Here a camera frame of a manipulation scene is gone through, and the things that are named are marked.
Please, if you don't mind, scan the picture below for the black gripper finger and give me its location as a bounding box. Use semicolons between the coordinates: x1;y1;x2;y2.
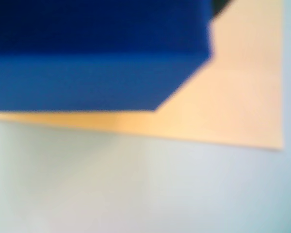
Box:
211;0;236;19

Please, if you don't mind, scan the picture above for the large blue cube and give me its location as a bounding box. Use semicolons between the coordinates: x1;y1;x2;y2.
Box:
0;0;216;113

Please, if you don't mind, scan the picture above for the orange paper square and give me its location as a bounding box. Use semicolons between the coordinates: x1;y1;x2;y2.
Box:
0;0;286;151

